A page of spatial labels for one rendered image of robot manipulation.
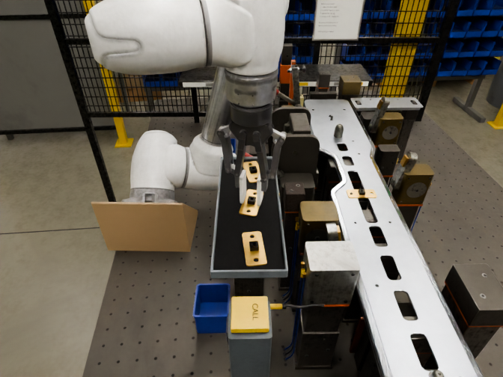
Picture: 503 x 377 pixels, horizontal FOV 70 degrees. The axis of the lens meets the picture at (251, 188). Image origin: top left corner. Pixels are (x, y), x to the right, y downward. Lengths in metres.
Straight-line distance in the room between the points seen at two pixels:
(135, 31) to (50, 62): 2.73
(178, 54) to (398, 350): 0.66
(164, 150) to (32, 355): 1.25
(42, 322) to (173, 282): 1.11
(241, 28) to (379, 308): 0.62
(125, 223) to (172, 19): 0.86
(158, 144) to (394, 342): 0.93
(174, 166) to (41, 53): 2.12
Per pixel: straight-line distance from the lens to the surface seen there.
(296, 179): 1.00
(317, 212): 0.90
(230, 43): 0.56
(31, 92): 3.42
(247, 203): 0.79
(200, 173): 1.32
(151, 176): 1.28
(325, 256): 0.77
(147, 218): 1.24
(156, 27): 0.55
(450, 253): 1.48
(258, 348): 0.64
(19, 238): 2.75
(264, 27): 0.57
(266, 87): 0.61
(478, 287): 0.94
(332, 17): 1.93
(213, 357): 1.10
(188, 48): 0.55
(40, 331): 2.20
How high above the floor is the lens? 1.68
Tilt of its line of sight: 38 degrees down
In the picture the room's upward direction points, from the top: straight up
